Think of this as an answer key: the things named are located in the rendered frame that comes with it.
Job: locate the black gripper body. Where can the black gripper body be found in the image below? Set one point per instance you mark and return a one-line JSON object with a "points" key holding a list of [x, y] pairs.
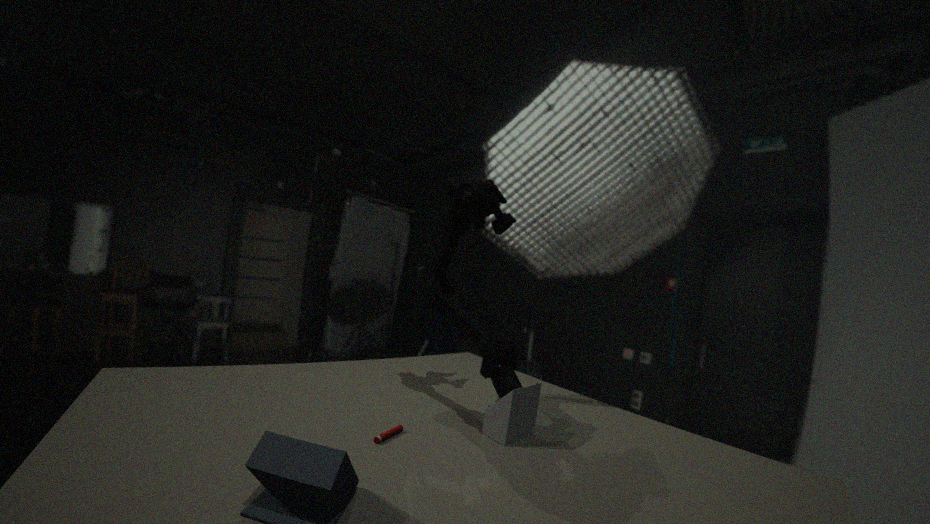
{"points": [[491, 205]]}

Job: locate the dark red peg with grey band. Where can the dark red peg with grey band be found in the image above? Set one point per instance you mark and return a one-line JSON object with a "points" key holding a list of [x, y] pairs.
{"points": [[387, 434]]}

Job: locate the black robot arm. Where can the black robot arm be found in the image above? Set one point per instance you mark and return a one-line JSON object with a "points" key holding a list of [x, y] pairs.
{"points": [[498, 353]]}

